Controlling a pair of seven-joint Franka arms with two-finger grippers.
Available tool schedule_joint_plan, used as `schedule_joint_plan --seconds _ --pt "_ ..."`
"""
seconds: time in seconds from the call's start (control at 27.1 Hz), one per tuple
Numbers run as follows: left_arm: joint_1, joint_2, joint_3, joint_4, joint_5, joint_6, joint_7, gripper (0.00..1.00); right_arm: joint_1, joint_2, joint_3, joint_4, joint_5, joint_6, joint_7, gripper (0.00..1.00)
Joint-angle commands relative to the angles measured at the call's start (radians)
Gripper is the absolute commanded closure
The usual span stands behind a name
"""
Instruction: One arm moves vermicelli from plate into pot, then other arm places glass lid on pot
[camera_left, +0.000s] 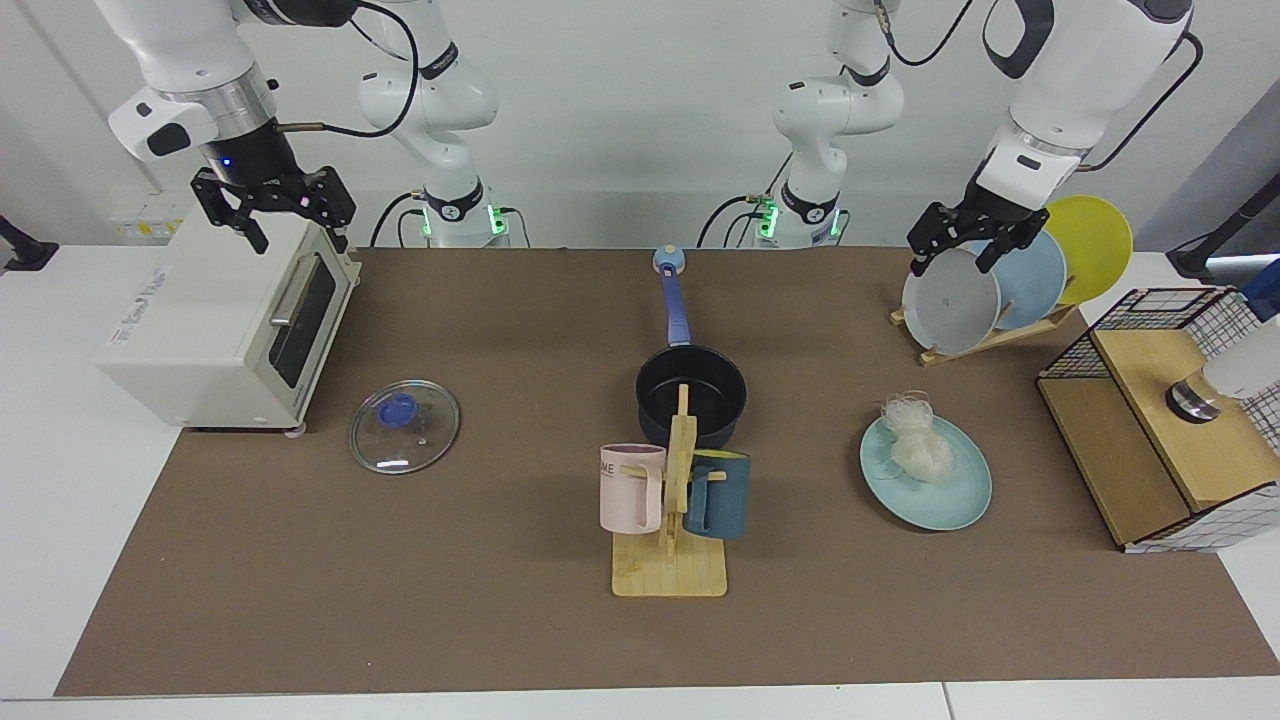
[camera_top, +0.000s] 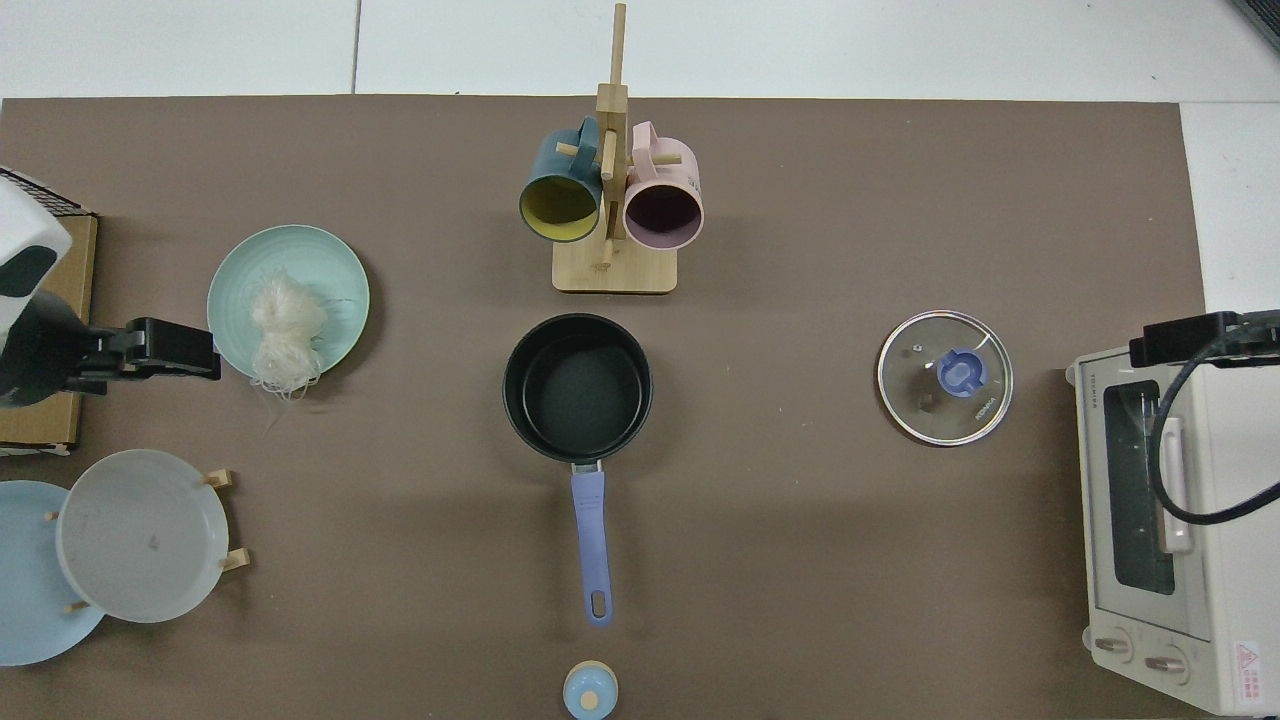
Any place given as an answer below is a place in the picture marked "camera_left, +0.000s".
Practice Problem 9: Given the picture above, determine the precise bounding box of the white vermicelli bundle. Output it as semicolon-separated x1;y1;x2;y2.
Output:
878;390;956;484

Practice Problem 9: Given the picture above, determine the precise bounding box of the glass lid with blue knob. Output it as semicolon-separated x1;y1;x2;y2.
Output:
349;379;462;475

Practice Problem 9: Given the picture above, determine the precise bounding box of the light blue plate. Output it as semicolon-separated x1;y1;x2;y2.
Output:
975;228;1069;331

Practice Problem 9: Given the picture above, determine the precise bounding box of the grey plate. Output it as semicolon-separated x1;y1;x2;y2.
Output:
901;247;1002;356

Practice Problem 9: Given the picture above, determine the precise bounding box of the wooden plate rack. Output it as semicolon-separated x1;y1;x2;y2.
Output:
890;303;1079;367

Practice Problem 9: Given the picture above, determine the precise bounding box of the yellow plate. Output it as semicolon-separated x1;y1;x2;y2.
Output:
1043;194;1134;306

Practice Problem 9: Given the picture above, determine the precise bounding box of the teal plate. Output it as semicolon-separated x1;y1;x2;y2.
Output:
859;412;994;532

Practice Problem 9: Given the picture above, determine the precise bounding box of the pale toaster oven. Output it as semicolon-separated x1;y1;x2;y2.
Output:
95;205;361;436

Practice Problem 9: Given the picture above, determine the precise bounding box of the white and silver cylinder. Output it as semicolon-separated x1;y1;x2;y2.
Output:
1165;340;1280;423

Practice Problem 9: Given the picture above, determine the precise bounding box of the dark blue cup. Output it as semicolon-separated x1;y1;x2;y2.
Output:
683;450;752;542

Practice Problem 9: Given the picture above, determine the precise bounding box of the brown table cloth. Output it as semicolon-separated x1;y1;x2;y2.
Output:
53;246;1280;698

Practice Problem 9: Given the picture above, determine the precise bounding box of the pink cup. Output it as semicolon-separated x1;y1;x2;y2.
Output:
599;443;668;535

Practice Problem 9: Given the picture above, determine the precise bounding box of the wooden cup stand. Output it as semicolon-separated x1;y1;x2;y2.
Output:
610;383;729;599

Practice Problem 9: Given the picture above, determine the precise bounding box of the black base cable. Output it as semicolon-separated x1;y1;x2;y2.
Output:
370;190;431;248
697;193;791;248

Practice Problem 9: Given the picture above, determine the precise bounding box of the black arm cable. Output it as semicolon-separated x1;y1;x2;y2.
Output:
272;0;421;138
872;0;1204;173

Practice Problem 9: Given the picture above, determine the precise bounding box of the black clamp mount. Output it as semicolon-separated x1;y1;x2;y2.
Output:
0;215;59;273

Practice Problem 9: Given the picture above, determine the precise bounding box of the wire basket with wooden floor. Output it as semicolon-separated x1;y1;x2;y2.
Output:
1036;286;1280;554

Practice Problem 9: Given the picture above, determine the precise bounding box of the black pan with blue handle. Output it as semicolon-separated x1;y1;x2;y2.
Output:
635;246;749;449

